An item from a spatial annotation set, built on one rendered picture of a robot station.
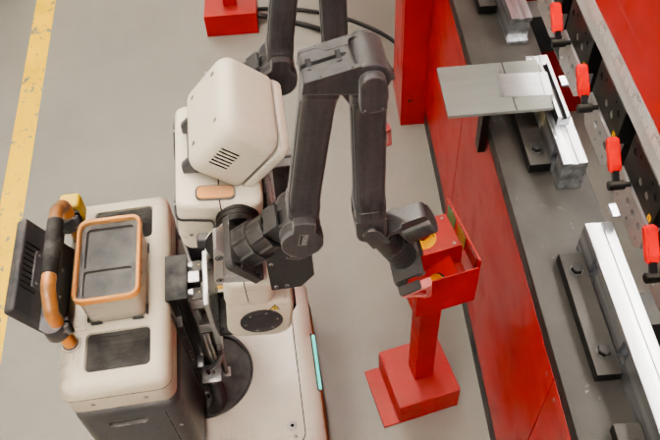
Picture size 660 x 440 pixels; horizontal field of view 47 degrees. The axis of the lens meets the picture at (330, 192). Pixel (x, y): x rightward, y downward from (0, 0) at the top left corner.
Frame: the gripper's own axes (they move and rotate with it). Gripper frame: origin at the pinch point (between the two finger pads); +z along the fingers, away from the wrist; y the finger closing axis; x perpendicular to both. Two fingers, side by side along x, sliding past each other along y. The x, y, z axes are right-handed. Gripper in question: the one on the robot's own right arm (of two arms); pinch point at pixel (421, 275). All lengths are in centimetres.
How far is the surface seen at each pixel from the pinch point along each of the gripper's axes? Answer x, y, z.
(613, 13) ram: -55, 23, -22
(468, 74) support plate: -23, 58, 11
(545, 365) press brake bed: -13.5, -15.0, 29.2
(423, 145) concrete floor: 16, 125, 104
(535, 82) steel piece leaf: -37, 51, 18
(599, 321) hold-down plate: -28.0, -11.9, 24.5
